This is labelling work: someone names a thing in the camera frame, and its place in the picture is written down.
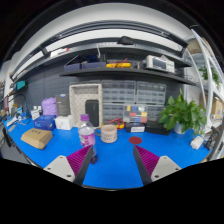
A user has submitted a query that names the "blue cardboard box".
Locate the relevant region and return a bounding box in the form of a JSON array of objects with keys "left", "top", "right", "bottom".
[{"left": 33, "top": 115, "right": 55, "bottom": 131}]

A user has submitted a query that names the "white metal rack frame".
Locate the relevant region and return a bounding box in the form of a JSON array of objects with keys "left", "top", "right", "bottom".
[{"left": 186, "top": 30, "right": 224, "bottom": 133}]

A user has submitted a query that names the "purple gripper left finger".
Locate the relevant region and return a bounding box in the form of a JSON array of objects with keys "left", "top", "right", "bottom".
[{"left": 44, "top": 145, "right": 93, "bottom": 186}]

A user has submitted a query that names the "black wall shelf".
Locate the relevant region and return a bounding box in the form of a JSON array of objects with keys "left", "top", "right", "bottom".
[{"left": 61, "top": 67, "right": 195, "bottom": 86}]

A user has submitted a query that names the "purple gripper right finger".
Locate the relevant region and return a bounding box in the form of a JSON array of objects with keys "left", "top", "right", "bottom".
[{"left": 133, "top": 145, "right": 180, "bottom": 185}]

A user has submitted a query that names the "dark grey upright box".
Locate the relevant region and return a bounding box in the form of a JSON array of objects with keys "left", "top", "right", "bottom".
[{"left": 56, "top": 94, "right": 70, "bottom": 116}]

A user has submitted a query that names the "white small box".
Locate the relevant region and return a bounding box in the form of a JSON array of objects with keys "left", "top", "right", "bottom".
[{"left": 55, "top": 115, "right": 73, "bottom": 130}]

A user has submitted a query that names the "colourful parts organizer box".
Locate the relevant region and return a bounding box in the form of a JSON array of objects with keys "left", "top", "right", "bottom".
[{"left": 123, "top": 105, "right": 147, "bottom": 123}]

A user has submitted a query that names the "black box with label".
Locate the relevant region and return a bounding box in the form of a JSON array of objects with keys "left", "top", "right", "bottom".
[{"left": 126, "top": 122, "right": 145, "bottom": 133}]

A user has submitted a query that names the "plastic water bottle purple cap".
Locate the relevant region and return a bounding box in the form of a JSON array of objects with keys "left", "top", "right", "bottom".
[{"left": 78, "top": 114, "right": 95, "bottom": 147}]

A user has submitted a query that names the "clear drawer organizer cabinet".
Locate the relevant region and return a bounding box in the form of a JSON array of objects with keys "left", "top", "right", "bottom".
[{"left": 102, "top": 80, "right": 166, "bottom": 123}]

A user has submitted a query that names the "red round coaster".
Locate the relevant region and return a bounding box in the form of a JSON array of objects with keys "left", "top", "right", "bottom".
[{"left": 129, "top": 136, "right": 142, "bottom": 144}]

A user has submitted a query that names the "yellow multimeter on shelf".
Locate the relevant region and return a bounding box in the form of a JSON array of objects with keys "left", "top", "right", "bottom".
[{"left": 106, "top": 61, "right": 132, "bottom": 68}]

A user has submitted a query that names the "green potted plant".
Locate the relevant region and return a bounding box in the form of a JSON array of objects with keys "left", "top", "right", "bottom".
[{"left": 159, "top": 92, "right": 207, "bottom": 135}]

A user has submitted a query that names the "white oscilloscope instrument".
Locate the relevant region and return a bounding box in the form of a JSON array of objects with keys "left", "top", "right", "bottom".
[{"left": 146, "top": 55, "right": 175, "bottom": 73}]

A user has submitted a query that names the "red yellow tool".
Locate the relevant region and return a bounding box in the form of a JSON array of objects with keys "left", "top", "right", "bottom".
[{"left": 108, "top": 118, "right": 125, "bottom": 130}]

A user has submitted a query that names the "purple plastic bag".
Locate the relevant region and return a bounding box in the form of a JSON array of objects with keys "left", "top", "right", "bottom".
[{"left": 42, "top": 97, "right": 57, "bottom": 115}]

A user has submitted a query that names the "beige ribbed cup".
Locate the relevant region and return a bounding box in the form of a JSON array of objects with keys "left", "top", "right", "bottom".
[{"left": 101, "top": 125, "right": 117, "bottom": 143}]

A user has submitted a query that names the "blue table mat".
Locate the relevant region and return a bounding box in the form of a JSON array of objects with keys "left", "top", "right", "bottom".
[{"left": 9, "top": 119, "right": 209, "bottom": 189}]

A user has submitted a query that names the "white adapter on table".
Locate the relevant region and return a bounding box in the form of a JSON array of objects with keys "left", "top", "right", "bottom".
[{"left": 190, "top": 136, "right": 204, "bottom": 150}]

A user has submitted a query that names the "brown cardboard box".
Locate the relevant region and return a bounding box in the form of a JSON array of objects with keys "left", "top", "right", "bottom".
[{"left": 21, "top": 128, "right": 53, "bottom": 149}]

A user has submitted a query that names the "black rectangular device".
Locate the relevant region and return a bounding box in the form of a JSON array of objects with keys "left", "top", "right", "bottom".
[{"left": 85, "top": 100, "right": 99, "bottom": 127}]

